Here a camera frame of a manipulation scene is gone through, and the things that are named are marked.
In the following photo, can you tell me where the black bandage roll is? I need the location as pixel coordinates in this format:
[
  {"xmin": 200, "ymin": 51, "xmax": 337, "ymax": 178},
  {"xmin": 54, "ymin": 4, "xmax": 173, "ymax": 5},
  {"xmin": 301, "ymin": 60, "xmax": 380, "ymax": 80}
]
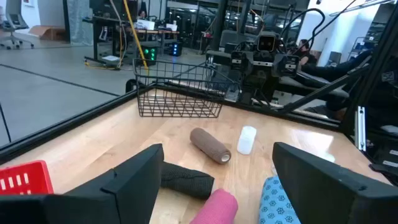
[{"xmin": 160, "ymin": 161, "xmax": 215, "ymax": 200}]

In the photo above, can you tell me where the yellow cable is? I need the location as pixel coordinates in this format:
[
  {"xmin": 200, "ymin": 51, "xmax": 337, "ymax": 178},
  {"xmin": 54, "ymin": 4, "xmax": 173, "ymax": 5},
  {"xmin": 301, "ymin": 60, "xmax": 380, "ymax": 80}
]
[{"xmin": 123, "ymin": 0, "xmax": 149, "ymax": 71}]

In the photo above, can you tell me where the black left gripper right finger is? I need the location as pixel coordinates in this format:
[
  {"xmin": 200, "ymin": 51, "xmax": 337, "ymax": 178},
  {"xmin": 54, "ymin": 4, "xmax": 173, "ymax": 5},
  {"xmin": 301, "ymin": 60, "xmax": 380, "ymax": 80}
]
[{"xmin": 272, "ymin": 142, "xmax": 398, "ymax": 224}]

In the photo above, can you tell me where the silver aluminium bracket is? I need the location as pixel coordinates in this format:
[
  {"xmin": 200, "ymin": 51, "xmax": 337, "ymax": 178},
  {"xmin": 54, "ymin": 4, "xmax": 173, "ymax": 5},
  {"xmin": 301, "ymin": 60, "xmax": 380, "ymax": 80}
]
[{"xmin": 356, "ymin": 106, "xmax": 367, "ymax": 152}]

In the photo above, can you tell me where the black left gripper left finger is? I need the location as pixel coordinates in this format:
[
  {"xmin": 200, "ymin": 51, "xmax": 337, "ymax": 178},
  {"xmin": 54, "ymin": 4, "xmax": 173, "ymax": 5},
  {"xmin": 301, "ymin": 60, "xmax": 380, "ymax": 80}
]
[{"xmin": 0, "ymin": 143, "xmax": 165, "ymax": 224}]

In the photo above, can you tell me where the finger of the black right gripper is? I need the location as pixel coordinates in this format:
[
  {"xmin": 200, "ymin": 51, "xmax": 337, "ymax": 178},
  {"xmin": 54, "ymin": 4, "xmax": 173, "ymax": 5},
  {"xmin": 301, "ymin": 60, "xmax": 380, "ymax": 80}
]
[
  {"xmin": 272, "ymin": 54, "xmax": 301, "ymax": 78},
  {"xmin": 230, "ymin": 50, "xmax": 253, "ymax": 75}
]

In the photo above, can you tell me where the computer tower with blue lights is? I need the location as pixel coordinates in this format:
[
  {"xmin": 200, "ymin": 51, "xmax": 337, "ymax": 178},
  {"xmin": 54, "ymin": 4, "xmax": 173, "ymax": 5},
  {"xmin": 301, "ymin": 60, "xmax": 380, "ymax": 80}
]
[{"xmin": 169, "ymin": 42, "xmax": 183, "ymax": 57}]

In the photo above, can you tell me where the red plastic basket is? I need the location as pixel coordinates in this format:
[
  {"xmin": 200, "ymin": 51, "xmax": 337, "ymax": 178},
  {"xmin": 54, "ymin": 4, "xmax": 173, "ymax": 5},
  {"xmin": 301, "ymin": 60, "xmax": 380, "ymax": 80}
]
[{"xmin": 0, "ymin": 160, "xmax": 54, "ymax": 196}]

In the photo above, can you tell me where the pink bandage roll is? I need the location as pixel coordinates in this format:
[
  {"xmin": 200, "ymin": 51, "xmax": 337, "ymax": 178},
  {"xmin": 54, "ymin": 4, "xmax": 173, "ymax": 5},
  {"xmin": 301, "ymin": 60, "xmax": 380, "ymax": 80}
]
[{"xmin": 189, "ymin": 189, "xmax": 239, "ymax": 224}]

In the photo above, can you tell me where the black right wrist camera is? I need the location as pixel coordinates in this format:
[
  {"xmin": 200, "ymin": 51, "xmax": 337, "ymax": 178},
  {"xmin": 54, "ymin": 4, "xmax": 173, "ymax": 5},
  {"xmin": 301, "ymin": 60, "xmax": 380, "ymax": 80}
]
[{"xmin": 257, "ymin": 33, "xmax": 277, "ymax": 53}]

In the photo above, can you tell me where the wooden desk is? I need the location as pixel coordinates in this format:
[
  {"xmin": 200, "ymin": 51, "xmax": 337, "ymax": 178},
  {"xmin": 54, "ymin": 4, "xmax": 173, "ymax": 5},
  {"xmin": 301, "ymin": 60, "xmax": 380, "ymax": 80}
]
[{"xmin": 126, "ymin": 27, "xmax": 180, "ymax": 57}]

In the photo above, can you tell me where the blue patterned pack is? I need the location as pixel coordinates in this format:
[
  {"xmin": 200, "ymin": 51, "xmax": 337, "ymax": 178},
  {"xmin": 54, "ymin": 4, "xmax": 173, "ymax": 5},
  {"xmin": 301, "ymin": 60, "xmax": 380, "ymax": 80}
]
[{"xmin": 258, "ymin": 176, "xmax": 302, "ymax": 224}]

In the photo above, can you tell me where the black aluminium table frame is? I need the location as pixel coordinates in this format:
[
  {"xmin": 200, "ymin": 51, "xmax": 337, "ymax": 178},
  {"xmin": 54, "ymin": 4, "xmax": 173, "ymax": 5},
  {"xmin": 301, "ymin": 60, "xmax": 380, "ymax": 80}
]
[{"xmin": 0, "ymin": 0, "xmax": 398, "ymax": 187}]

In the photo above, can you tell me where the grey office chair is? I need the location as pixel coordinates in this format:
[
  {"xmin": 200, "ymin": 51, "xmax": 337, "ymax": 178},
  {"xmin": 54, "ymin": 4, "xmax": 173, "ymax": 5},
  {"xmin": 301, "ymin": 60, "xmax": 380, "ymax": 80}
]
[{"xmin": 0, "ymin": 0, "xmax": 35, "ymax": 50}]

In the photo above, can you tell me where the grey desk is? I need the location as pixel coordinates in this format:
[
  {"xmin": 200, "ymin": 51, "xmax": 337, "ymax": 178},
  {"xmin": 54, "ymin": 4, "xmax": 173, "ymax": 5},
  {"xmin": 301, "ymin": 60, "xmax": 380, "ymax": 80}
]
[{"xmin": 278, "ymin": 76, "xmax": 349, "ymax": 100}]

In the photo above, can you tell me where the small white plastic bottle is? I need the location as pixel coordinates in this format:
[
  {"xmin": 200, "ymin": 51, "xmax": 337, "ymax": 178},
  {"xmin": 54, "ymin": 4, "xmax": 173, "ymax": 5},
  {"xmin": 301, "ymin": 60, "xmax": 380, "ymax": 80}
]
[{"xmin": 236, "ymin": 125, "xmax": 257, "ymax": 156}]

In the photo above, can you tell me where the black wire basket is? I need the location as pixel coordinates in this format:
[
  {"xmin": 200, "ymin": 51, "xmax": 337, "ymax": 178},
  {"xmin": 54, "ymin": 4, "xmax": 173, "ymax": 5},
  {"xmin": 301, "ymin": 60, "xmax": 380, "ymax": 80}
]
[{"xmin": 132, "ymin": 58, "xmax": 239, "ymax": 118}]

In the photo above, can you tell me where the computer tower with green lights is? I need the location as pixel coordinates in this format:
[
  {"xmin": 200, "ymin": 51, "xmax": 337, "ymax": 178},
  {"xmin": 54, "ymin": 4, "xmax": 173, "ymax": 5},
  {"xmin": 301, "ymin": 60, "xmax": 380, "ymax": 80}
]
[{"xmin": 139, "ymin": 42, "xmax": 159, "ymax": 67}]

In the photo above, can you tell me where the cardboard box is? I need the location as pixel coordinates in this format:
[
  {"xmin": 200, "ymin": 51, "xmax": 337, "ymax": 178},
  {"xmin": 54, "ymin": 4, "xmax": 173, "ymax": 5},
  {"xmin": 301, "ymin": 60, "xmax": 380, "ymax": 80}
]
[{"xmin": 28, "ymin": 25, "xmax": 67, "ymax": 41}]

